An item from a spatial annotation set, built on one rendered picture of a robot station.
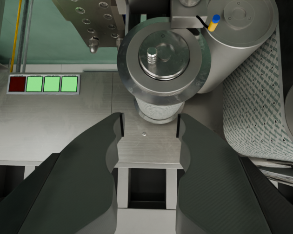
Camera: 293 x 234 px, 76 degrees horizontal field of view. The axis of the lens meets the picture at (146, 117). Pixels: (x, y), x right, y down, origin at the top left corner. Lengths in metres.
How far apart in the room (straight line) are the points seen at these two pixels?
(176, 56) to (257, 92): 0.18
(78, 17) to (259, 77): 0.49
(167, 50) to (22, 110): 0.58
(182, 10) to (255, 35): 0.13
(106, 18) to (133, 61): 0.33
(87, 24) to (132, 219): 0.60
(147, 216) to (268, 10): 0.58
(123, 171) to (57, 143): 0.23
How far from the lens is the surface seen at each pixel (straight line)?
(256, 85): 0.41
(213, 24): 0.27
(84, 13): 0.61
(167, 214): 0.64
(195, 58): 0.30
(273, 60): 0.38
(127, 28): 0.34
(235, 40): 0.35
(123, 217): 0.65
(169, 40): 0.30
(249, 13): 0.38
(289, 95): 0.36
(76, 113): 0.66
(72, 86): 0.68
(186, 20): 0.31
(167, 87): 0.28
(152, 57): 0.26
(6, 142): 0.77
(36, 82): 0.75
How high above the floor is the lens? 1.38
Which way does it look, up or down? 9 degrees down
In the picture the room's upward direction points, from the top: 179 degrees counter-clockwise
